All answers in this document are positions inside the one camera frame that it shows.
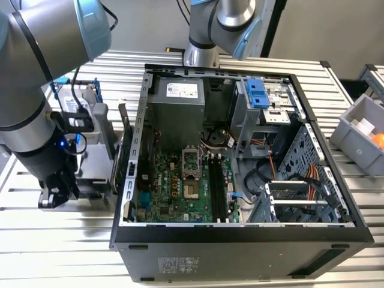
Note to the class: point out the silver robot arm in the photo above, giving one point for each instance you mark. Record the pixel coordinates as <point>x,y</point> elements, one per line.
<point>36,45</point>

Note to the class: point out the hard disk in blue carrier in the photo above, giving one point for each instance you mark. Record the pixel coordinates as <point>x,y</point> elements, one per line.
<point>67,102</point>

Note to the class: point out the round grey speaker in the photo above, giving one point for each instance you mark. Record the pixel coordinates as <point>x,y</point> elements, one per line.
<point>216,136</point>

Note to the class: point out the CPU socket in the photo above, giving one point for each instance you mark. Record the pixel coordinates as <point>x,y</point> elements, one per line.
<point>192,189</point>

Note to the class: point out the black frame post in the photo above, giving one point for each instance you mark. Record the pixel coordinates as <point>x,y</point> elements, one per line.
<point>274,21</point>

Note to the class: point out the grey plastic bin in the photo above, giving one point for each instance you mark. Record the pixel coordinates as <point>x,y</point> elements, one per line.
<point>357,150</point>

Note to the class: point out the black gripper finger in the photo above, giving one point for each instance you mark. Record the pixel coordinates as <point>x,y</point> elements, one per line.
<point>71,186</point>
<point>49,196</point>

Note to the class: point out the dark RAM stick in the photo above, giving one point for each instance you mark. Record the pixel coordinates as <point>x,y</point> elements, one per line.
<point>91,181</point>
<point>90,197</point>

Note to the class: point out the orange ball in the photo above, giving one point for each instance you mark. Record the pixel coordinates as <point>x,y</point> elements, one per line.
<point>378,141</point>

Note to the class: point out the black case fan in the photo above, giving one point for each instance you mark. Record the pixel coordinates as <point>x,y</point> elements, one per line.
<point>148,150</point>

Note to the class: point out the black PC case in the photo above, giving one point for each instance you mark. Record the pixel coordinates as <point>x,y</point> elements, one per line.
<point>240,252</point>

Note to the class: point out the green motherboard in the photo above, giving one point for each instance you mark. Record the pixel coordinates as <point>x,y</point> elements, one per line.
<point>168,192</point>

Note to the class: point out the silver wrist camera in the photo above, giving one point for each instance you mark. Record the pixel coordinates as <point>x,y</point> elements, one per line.
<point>76,122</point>

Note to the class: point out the blue drive latch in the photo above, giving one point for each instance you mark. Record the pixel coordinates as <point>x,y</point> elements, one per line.
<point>256,96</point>

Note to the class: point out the grey power supply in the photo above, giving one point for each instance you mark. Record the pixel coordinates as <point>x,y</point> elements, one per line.
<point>177,120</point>

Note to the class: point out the grey metal disk bay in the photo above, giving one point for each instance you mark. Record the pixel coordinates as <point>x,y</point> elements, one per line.
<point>288,195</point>

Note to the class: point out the green graphics card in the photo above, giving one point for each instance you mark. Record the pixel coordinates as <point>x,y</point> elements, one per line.
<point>127,141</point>

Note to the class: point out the white block in bin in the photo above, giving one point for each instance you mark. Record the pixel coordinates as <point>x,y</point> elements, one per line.
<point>363,126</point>

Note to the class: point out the grey parts rack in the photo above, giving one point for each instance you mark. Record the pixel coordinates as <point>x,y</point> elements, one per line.
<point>103,126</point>

